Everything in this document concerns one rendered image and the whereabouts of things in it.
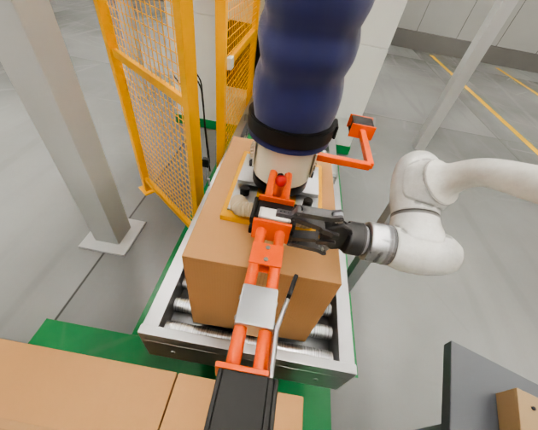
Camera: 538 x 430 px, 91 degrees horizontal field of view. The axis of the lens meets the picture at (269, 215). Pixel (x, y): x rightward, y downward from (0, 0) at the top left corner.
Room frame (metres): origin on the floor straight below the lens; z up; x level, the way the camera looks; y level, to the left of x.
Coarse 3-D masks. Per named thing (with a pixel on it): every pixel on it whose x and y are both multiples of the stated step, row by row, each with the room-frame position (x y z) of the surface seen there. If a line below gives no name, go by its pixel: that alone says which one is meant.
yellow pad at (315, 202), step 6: (318, 168) 0.80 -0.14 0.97; (312, 174) 0.73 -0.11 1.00; (318, 174) 0.77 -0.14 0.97; (294, 198) 0.62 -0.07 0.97; (300, 198) 0.62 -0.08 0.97; (306, 198) 0.60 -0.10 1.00; (312, 198) 0.63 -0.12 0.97; (318, 198) 0.64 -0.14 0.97; (294, 204) 0.60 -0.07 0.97; (300, 204) 0.60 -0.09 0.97; (306, 204) 0.58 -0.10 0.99; (312, 204) 0.59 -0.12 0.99; (318, 204) 0.62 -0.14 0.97; (300, 228) 0.50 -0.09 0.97
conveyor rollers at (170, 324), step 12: (180, 300) 0.42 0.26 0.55; (324, 312) 0.49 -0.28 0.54; (168, 324) 0.33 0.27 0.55; (180, 324) 0.34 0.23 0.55; (192, 324) 0.35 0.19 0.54; (216, 336) 0.32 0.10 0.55; (228, 336) 0.33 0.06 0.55; (252, 336) 0.35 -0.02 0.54; (312, 336) 0.40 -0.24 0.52; (324, 336) 0.40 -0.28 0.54; (288, 348) 0.33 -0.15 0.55; (300, 348) 0.34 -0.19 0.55; (312, 348) 0.35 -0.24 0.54
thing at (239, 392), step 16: (224, 368) 0.10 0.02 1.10; (240, 368) 0.10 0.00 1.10; (224, 384) 0.08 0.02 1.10; (240, 384) 0.08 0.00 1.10; (256, 384) 0.09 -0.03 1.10; (224, 400) 0.06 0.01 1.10; (240, 400) 0.07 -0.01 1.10; (256, 400) 0.07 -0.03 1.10; (208, 416) 0.05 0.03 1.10; (224, 416) 0.05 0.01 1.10; (240, 416) 0.05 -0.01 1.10; (256, 416) 0.05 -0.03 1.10
